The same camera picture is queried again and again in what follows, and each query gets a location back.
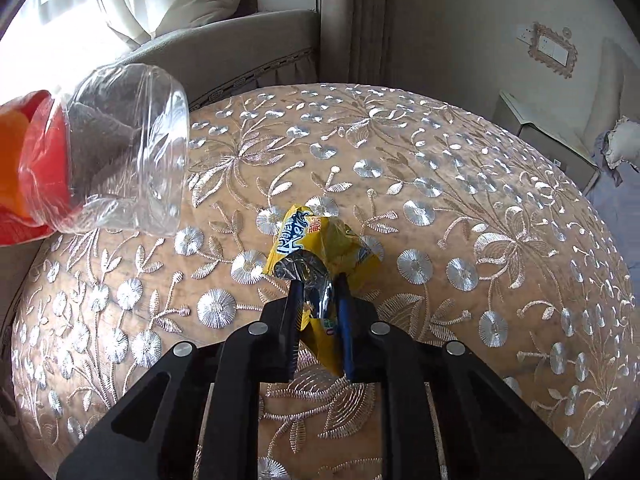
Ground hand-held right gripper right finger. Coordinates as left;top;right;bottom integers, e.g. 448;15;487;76
334;275;586;480

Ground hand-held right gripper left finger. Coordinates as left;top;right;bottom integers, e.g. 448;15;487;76
56;280;306;480

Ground yellow snack packet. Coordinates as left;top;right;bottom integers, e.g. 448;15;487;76
270;204;383;376

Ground clear plastic bottle red label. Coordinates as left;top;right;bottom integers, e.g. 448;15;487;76
0;62;191;248

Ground round table floral cloth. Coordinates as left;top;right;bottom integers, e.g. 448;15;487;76
10;82;636;480

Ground white nightstand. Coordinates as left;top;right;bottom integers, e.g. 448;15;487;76
492;90;601;196

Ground beige armchair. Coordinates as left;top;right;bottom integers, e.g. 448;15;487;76
112;7;321;111

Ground beige heavy curtain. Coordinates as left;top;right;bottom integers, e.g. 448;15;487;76
320;0;396;86

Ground white ruffled pillow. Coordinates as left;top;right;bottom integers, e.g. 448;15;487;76
595;116;640;183

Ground beige tufted headboard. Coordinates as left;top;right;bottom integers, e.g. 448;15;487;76
582;37;640;156

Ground framed wall switch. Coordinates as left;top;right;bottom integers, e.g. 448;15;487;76
527;22;578;79

